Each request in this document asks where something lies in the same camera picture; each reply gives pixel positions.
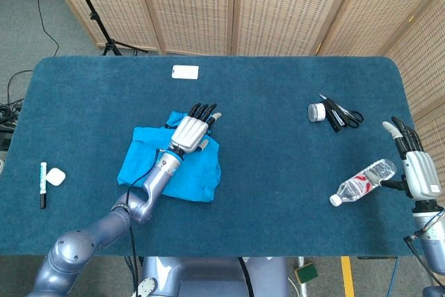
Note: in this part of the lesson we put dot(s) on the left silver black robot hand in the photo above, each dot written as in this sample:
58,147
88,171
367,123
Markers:
187,133

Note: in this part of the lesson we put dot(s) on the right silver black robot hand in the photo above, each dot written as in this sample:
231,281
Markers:
422,172

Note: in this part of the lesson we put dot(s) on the blue Carolina Panthers T-shirt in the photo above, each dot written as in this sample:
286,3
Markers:
198,175

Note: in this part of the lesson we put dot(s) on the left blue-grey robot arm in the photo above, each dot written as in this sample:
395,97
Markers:
104,227

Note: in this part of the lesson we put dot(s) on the white card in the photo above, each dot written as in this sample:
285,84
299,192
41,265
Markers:
185,72

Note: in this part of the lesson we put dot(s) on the clear plastic water bottle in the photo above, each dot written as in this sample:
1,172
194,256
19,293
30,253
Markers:
354,187

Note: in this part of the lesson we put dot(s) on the black scissors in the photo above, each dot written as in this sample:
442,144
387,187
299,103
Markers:
354,118

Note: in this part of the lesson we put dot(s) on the black stapler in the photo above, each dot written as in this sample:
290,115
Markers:
333,116

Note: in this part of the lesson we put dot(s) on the blue carpet table cover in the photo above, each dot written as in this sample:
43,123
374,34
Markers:
260,224

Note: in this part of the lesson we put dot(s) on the small clear jar white label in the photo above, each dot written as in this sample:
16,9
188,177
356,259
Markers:
316,112

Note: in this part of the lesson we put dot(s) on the wicker folding screen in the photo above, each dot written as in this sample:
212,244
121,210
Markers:
194,5

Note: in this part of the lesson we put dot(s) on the white earbuds case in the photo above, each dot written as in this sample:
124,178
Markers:
55,177

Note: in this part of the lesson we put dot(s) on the black tripod stand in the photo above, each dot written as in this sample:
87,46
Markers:
97,22

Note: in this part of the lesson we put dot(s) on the blue-grey robot torso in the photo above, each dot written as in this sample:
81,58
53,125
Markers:
208,279

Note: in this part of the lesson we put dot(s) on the white marker black cap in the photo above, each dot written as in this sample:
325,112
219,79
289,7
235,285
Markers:
43,178

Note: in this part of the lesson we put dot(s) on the green yellow block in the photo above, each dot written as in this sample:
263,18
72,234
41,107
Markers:
306,272

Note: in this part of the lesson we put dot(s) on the silver metal leg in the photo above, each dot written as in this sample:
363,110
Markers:
302,290

